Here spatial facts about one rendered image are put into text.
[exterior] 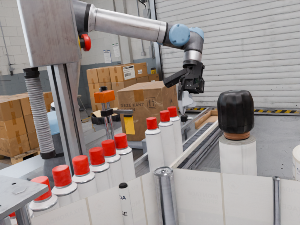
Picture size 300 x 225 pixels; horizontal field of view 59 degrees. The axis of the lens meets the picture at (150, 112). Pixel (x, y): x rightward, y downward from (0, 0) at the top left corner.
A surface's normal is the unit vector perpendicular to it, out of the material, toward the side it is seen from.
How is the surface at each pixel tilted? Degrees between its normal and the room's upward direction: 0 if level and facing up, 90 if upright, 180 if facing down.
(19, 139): 87
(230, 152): 90
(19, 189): 0
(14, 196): 0
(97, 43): 90
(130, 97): 90
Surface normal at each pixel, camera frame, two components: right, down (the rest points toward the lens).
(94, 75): -0.54, 0.25
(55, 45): 0.43, 0.15
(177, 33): 0.11, 0.22
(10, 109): 0.83, 0.03
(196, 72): -0.48, -0.27
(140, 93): -0.32, 0.24
